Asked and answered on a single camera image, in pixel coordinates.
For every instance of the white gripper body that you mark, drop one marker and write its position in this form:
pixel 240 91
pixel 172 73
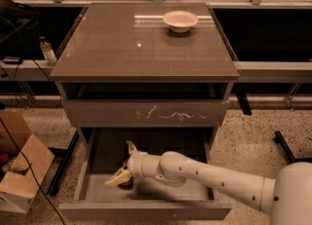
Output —
pixel 135 163

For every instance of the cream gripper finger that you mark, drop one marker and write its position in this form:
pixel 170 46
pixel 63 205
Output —
pixel 131 147
pixel 120 177

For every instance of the blue pepsi can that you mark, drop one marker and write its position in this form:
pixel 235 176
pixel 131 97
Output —
pixel 129 183

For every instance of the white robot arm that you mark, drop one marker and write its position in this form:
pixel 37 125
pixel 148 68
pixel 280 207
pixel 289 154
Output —
pixel 286 199

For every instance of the open grey middle drawer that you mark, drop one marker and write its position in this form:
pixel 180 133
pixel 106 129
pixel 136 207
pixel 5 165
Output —
pixel 147 199

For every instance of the grey top drawer front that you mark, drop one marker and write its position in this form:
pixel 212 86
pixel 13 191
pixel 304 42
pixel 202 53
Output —
pixel 144 114

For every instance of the grey drawer cabinet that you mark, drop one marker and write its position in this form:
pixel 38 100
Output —
pixel 126 52

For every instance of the cardboard box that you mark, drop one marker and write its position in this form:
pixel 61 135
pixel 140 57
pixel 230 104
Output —
pixel 29 160

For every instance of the small clear bottle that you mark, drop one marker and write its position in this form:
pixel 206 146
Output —
pixel 47 50

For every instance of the white bowl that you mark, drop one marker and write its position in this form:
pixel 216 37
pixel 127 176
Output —
pixel 180 21

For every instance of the small black device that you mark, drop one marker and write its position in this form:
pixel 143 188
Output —
pixel 12 60

